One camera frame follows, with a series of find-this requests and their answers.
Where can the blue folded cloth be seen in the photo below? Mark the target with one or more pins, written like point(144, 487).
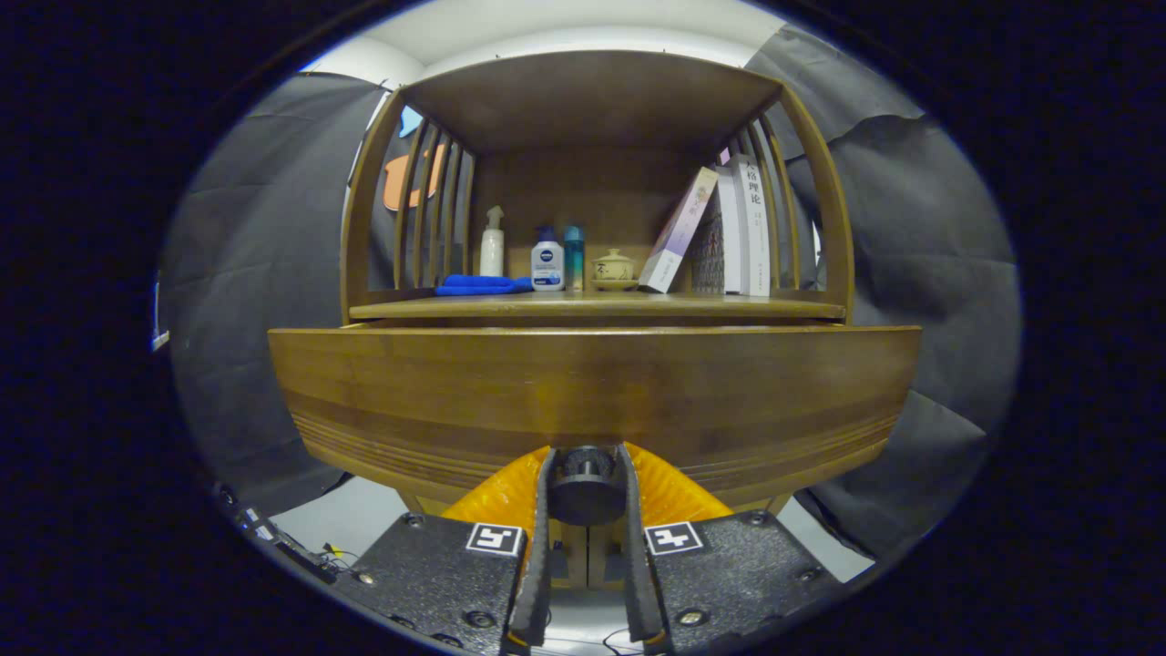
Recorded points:
point(478, 285)

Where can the black round drawer knob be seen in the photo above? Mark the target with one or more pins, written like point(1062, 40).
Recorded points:
point(588, 492)

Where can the white spray bottle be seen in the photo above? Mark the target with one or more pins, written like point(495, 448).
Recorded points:
point(492, 255)

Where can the black backdrop cloth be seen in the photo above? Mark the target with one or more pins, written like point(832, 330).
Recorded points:
point(911, 255)

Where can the wooden countertop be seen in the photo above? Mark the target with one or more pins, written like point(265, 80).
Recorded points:
point(592, 305)

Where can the white bottle with blue cap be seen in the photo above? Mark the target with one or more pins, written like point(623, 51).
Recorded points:
point(547, 264)

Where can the white book with dark cover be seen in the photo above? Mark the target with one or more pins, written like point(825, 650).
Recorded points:
point(731, 228)

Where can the beige lidded teacup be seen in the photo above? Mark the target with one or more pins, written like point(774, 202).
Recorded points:
point(613, 269)

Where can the brown wooden cabinet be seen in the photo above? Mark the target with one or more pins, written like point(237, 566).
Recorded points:
point(592, 100)

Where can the black electronic box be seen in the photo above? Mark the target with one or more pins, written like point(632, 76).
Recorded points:
point(273, 538)

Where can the purple and white book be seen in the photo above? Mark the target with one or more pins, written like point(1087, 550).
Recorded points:
point(679, 232)

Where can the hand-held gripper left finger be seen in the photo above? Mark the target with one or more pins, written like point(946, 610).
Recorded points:
point(537, 583)

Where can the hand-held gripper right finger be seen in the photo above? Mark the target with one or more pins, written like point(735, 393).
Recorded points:
point(642, 583)

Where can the teal slim bottle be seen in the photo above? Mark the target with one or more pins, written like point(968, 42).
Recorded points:
point(574, 260)

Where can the brown wooden drawer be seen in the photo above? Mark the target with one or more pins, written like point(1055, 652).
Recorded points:
point(592, 392)

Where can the white book with black lettering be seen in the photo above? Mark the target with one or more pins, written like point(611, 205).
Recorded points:
point(754, 228)

